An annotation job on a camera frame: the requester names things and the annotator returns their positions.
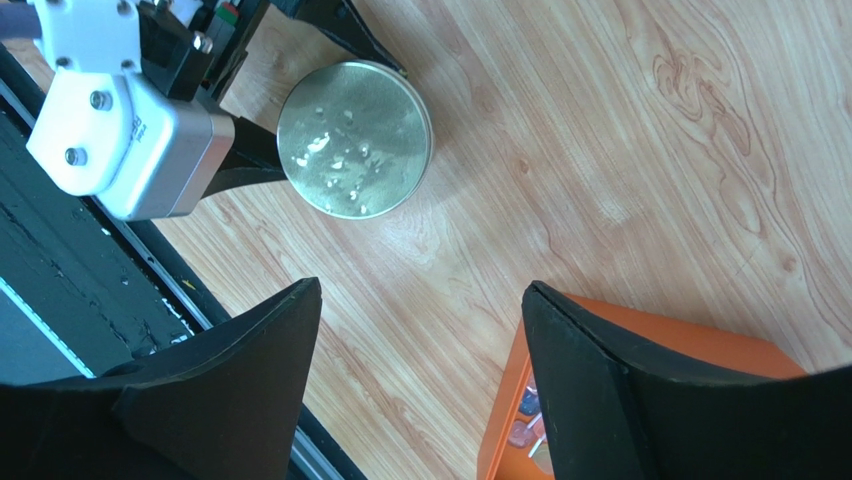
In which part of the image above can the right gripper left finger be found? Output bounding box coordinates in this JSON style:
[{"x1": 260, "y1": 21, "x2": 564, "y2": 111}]
[{"x1": 1, "y1": 278, "x2": 322, "y2": 479}]

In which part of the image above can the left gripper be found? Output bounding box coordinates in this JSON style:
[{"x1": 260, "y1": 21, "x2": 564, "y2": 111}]
[{"x1": 137, "y1": 0, "x2": 406, "y2": 199}]

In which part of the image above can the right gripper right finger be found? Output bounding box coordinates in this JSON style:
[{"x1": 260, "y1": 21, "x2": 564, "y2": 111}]
[{"x1": 522, "y1": 281, "x2": 851, "y2": 479}]

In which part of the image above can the white round lid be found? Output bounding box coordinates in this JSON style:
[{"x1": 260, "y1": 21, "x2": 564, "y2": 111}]
[{"x1": 276, "y1": 60, "x2": 434, "y2": 220}]

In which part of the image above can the orange tray of candies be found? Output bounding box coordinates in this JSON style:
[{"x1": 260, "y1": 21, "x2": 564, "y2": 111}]
[{"x1": 476, "y1": 295, "x2": 805, "y2": 479}]

